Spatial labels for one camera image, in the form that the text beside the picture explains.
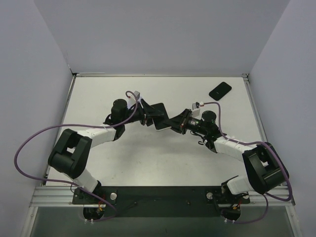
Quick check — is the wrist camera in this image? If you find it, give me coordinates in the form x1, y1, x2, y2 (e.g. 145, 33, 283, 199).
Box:
191, 102, 204, 118
125, 91, 142, 109

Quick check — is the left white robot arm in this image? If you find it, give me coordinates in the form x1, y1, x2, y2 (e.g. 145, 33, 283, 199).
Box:
48, 99, 168, 203

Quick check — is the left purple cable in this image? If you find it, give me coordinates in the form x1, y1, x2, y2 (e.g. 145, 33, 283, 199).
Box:
14, 90, 139, 222

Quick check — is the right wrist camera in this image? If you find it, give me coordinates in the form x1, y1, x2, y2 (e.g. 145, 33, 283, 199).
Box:
191, 102, 204, 118

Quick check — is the black phone case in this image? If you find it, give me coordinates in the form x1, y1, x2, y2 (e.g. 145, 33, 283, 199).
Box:
209, 81, 232, 101

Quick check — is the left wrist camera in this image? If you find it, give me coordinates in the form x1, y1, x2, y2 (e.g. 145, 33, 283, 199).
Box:
125, 91, 142, 109

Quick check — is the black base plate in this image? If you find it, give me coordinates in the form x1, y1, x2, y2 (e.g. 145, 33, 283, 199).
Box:
72, 186, 250, 217

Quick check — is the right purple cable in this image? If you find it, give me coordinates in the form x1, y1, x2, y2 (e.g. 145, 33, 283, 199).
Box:
201, 101, 292, 225

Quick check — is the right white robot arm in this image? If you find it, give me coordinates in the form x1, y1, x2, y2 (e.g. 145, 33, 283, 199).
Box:
165, 109, 289, 196

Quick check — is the purple cable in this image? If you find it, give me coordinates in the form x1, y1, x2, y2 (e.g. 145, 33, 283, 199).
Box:
14, 90, 139, 222
201, 101, 292, 225

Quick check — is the aluminium front rail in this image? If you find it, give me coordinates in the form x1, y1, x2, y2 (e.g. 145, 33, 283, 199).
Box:
29, 186, 296, 207

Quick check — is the dark smartphone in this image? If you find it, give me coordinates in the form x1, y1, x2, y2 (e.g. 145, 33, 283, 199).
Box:
152, 103, 171, 131

